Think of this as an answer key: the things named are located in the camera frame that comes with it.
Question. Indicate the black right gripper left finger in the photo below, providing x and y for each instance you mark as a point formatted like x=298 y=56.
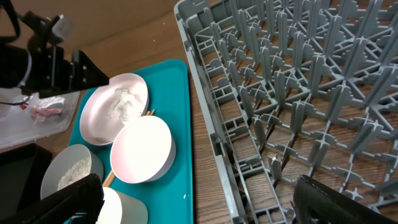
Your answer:
x=84 y=196

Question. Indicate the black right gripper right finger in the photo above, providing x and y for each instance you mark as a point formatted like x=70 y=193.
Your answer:
x=317 y=203

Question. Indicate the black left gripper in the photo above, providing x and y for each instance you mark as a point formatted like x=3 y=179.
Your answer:
x=51 y=74

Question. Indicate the white tissue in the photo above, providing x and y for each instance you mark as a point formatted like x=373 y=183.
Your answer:
x=48 y=102
x=125 y=106

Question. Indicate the white rice pile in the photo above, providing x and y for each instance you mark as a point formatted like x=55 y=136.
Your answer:
x=78 y=171

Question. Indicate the white cup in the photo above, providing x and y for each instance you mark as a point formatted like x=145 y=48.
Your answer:
x=119 y=208

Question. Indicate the red snack wrapper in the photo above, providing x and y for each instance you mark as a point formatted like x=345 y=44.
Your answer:
x=43 y=111

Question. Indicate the grey bowl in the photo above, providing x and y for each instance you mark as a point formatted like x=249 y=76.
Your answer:
x=72 y=164

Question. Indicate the white bowl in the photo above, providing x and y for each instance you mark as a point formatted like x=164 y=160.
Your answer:
x=143 y=151

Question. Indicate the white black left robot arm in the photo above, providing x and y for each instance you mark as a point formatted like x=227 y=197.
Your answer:
x=16 y=62

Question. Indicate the grey dishwasher rack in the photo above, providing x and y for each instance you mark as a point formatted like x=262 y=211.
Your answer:
x=295 y=87

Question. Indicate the wooden chopstick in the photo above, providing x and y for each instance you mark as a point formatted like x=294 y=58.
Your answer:
x=109 y=179

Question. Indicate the clear plastic bin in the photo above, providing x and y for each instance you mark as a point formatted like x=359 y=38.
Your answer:
x=18 y=127

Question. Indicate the white round plate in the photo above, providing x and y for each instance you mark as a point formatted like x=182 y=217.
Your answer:
x=95 y=126

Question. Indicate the black plastic tray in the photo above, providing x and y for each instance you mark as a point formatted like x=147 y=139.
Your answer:
x=22 y=172

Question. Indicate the teal serving tray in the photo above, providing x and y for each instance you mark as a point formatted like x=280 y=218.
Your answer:
x=169 y=199

